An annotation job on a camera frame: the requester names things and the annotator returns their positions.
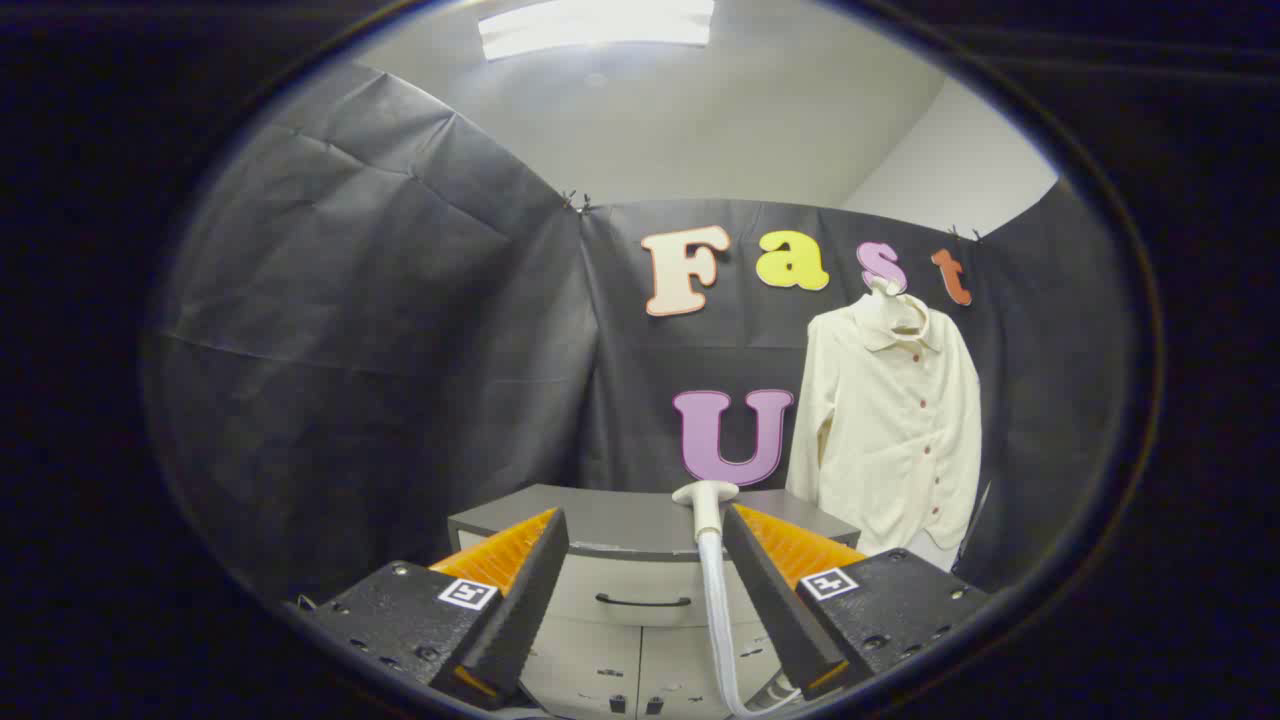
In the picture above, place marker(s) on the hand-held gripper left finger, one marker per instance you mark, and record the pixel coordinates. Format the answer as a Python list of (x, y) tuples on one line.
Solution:
[(520, 600)]

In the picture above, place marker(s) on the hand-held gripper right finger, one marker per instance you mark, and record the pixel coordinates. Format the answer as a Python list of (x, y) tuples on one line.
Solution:
[(775, 600)]

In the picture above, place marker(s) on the white garment steamer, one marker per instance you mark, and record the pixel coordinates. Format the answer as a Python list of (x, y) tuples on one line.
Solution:
[(706, 505)]

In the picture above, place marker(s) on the cream button shirt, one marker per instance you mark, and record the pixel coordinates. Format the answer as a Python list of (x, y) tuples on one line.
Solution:
[(890, 440)]

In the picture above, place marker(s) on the white clothes hanger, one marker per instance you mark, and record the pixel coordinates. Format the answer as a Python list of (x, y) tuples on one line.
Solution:
[(885, 285)]

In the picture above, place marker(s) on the grey cabinet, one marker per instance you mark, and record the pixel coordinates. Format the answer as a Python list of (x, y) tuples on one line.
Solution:
[(620, 520)]

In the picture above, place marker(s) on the black backdrop cloth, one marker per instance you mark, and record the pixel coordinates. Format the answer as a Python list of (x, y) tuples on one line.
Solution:
[(350, 350)]

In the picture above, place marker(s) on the small black cloth clip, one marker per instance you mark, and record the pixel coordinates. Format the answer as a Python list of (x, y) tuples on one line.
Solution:
[(578, 202)]

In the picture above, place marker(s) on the ceiling light panel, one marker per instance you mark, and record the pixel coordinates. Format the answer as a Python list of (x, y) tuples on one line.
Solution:
[(600, 25)]

